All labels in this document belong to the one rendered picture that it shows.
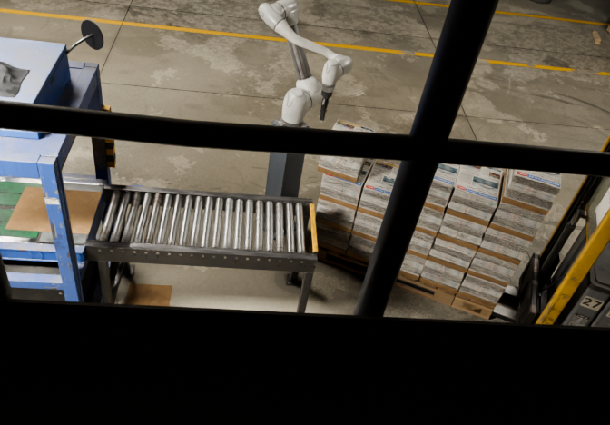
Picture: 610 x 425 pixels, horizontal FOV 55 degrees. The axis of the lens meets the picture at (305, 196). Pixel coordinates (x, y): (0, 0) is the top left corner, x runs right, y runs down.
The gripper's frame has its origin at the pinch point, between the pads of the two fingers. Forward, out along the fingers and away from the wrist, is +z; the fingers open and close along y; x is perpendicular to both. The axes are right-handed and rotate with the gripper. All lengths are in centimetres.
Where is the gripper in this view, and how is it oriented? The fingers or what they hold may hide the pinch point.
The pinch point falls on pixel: (322, 115)
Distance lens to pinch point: 404.9
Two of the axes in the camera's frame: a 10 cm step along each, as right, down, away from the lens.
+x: -9.3, -3.2, 1.7
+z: -1.4, 7.5, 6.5
